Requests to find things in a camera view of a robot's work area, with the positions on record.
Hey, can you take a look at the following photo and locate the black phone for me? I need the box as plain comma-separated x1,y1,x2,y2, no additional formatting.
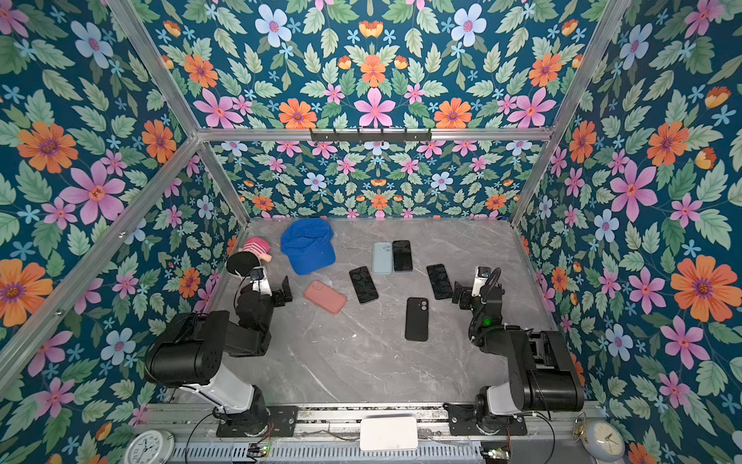
392,240,414,273
349,266,379,305
426,264,453,300

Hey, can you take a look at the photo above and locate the black phone case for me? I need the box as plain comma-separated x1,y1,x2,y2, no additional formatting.
405,297,430,342

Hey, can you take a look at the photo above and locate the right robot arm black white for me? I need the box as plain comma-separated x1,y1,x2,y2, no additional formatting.
449,283,585,435

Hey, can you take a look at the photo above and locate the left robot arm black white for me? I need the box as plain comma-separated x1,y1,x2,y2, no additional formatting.
145,278,298,438

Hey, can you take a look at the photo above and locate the pink phone case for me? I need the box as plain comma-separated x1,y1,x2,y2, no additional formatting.
303,280,348,315

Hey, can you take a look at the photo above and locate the black phone beside blue case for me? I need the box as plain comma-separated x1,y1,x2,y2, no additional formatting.
392,240,414,273

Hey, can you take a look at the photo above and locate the light blue phone case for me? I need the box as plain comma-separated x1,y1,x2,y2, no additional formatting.
372,242,394,276

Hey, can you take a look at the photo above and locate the plush doll pink hat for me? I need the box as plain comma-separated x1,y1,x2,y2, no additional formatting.
226,237,272,278

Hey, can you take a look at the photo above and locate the blue baseball cap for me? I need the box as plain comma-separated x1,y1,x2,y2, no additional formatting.
280,218,336,276

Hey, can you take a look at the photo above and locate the white round clock left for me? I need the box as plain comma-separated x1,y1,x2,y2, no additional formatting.
123,430,175,464

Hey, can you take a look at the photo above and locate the cream alarm clock right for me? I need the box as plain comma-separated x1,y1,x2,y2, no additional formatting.
572,412,625,463

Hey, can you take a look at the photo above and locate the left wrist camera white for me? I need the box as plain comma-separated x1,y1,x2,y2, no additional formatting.
249,266,272,296

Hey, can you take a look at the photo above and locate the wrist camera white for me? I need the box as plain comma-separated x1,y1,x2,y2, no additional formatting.
471,266,492,297
249,266,272,296

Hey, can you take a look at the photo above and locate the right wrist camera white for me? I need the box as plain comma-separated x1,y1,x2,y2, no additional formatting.
471,266,492,297

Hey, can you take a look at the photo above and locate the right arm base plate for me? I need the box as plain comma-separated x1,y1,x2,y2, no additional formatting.
444,402,528,437

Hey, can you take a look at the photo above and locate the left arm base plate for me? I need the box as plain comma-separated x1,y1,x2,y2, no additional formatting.
216,406,299,439

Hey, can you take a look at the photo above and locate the white box on rail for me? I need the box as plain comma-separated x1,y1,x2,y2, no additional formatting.
359,416,419,452

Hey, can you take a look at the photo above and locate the black hook bar on frame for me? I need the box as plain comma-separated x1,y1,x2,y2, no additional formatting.
309,129,433,143

